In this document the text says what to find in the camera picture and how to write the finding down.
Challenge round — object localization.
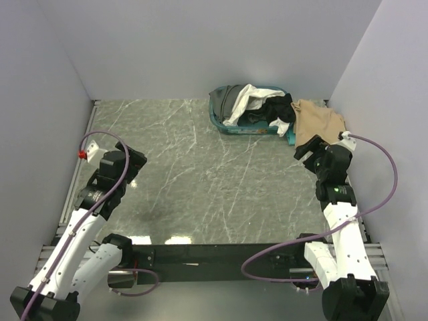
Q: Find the tan t shirt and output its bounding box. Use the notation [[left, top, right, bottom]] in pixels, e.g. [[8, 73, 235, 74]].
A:
[[291, 100, 346, 148]]

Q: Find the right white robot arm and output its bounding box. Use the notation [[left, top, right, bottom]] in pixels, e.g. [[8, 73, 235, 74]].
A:
[[293, 135, 390, 320]]

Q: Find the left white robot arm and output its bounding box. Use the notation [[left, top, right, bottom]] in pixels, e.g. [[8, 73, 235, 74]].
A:
[[10, 141, 147, 320]]

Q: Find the folded teal t shirt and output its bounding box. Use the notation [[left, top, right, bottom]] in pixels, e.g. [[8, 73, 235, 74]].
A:
[[286, 124, 296, 146]]

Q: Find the black t shirt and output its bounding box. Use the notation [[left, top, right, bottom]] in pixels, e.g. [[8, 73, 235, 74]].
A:
[[247, 94, 296, 124]]

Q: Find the teal plastic basket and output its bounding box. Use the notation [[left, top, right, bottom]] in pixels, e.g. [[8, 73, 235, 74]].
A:
[[208, 85, 290, 136]]

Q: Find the white t shirt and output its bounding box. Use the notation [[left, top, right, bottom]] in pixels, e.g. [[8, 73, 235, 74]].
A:
[[222, 83, 290, 138]]

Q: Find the grey t shirt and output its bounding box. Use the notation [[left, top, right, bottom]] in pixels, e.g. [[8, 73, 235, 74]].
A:
[[209, 85, 245, 123]]

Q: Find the black base beam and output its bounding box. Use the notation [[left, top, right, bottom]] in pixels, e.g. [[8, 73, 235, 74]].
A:
[[126, 243, 318, 289]]

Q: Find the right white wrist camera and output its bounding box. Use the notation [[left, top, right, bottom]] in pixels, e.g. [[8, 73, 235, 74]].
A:
[[336, 131, 356, 153]]

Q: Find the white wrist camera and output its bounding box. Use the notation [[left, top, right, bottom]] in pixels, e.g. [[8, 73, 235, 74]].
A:
[[336, 131, 356, 153], [78, 140, 107, 167]]

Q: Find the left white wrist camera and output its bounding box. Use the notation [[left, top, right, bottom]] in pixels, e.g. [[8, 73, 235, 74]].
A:
[[78, 140, 107, 167]]

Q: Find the aluminium rail frame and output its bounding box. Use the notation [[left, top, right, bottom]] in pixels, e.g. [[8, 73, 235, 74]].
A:
[[19, 99, 402, 321]]

